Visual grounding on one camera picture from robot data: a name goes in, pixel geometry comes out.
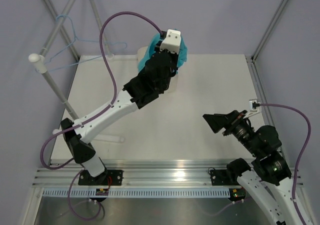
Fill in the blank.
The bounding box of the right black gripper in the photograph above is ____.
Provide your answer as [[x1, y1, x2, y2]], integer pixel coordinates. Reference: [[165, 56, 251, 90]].
[[203, 109, 261, 156]]

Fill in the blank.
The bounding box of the turquoise t shirt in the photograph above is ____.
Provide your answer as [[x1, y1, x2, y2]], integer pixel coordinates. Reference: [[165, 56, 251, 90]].
[[137, 33, 188, 72]]

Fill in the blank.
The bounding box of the light blue wire hanger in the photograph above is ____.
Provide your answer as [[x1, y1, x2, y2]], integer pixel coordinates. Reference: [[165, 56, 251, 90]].
[[43, 14, 128, 72]]

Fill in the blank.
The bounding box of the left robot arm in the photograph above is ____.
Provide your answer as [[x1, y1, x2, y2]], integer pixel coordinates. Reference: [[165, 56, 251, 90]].
[[60, 49, 179, 185]]

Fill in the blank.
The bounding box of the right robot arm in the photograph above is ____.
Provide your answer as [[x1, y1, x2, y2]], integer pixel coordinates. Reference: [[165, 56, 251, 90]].
[[202, 110, 313, 225]]

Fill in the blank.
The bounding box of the white plastic bin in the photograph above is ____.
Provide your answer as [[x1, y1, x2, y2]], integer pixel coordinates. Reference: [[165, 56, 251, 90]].
[[137, 46, 179, 93]]

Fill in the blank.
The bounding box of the white clothes rack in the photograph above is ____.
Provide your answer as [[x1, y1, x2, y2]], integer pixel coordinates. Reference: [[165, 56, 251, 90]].
[[27, 0, 139, 145]]

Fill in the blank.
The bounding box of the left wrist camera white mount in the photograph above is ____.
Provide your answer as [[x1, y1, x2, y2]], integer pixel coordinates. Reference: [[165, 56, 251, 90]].
[[159, 29, 182, 55]]

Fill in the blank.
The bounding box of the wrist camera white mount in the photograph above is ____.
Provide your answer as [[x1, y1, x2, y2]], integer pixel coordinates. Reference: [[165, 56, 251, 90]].
[[244, 98, 262, 119], [159, 29, 182, 55]]

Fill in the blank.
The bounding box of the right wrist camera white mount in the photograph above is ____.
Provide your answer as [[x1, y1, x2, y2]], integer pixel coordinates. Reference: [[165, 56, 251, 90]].
[[244, 98, 262, 119]]

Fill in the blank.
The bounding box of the white slotted cable duct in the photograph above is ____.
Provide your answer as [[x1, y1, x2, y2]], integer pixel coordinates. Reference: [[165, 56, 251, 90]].
[[42, 187, 231, 198]]

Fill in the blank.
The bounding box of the aluminium mounting rail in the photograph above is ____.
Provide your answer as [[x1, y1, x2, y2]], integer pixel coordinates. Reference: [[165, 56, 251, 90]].
[[32, 159, 230, 188]]

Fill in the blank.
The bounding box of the aluminium frame post left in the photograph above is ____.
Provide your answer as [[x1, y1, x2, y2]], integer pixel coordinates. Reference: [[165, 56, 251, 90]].
[[39, 0, 76, 57]]

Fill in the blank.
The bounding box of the aluminium frame post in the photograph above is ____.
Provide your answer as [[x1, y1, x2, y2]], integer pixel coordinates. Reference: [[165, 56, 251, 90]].
[[251, 0, 291, 63], [39, 0, 76, 57]]

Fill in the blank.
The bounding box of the aluminium frame post right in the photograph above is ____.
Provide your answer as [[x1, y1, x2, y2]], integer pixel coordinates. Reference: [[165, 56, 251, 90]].
[[251, 0, 291, 63]]

